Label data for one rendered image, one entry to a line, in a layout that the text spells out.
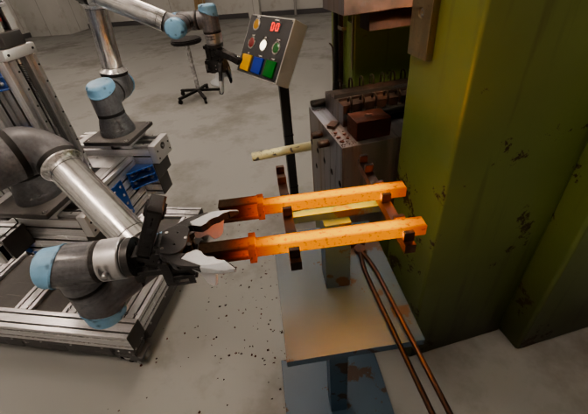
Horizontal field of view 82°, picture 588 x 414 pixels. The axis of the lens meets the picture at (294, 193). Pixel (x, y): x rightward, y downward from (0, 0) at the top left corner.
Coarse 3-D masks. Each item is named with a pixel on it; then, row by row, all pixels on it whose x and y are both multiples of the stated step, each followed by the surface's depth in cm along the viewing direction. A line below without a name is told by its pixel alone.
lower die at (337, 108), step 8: (400, 80) 137; (344, 88) 134; (352, 88) 130; (360, 88) 129; (368, 88) 126; (400, 88) 123; (328, 96) 130; (352, 96) 121; (368, 96) 122; (384, 96) 120; (392, 96) 120; (328, 104) 132; (336, 104) 123; (344, 104) 118; (360, 104) 118; (368, 104) 118; (384, 104) 120; (392, 104) 121; (336, 112) 125; (344, 112) 118; (400, 112) 123
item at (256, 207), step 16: (320, 192) 73; (336, 192) 72; (352, 192) 72; (368, 192) 71; (384, 192) 72; (400, 192) 72; (224, 208) 71; (240, 208) 71; (256, 208) 72; (272, 208) 71; (304, 208) 72
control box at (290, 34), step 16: (256, 16) 163; (256, 32) 162; (272, 32) 154; (288, 32) 146; (304, 32) 150; (256, 48) 162; (272, 48) 153; (288, 48) 148; (240, 64) 171; (288, 64) 151; (272, 80) 153; (288, 80) 155
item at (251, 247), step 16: (368, 224) 63; (384, 224) 63; (400, 224) 63; (416, 224) 62; (224, 240) 62; (240, 240) 62; (256, 240) 62; (272, 240) 62; (288, 240) 62; (304, 240) 61; (320, 240) 61; (336, 240) 62; (352, 240) 62; (368, 240) 62; (224, 256) 62; (240, 256) 62; (256, 256) 61
